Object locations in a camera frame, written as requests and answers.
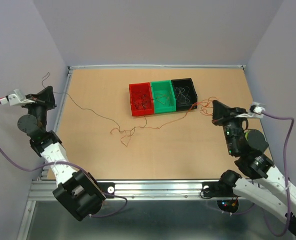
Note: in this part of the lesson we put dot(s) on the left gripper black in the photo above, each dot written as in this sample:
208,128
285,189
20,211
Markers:
45,98

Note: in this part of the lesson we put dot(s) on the red plastic bin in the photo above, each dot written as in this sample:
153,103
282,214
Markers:
141,100

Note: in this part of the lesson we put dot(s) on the aluminium table edge frame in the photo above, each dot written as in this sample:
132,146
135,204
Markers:
99,133

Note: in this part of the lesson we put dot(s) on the aluminium mounting rail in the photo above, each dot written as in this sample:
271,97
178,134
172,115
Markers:
190,189

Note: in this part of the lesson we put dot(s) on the black plastic bin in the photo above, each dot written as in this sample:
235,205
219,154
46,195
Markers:
185,93

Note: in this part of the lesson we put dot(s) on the green plastic bin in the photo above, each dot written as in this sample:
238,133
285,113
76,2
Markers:
163,97

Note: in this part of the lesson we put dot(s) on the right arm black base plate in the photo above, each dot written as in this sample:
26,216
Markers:
216,189

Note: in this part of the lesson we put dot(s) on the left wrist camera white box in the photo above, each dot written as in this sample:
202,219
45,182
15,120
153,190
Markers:
16,98

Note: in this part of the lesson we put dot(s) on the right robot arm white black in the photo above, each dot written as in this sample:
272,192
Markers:
248,146

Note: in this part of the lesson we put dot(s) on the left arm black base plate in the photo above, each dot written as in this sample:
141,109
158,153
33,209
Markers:
108,188

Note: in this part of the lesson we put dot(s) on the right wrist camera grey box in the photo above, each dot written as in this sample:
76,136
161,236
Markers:
255,111

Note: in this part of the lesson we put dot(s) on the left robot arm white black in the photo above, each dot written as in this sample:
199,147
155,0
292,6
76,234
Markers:
77,191

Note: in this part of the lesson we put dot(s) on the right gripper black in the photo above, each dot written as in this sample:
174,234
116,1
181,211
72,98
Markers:
222,113

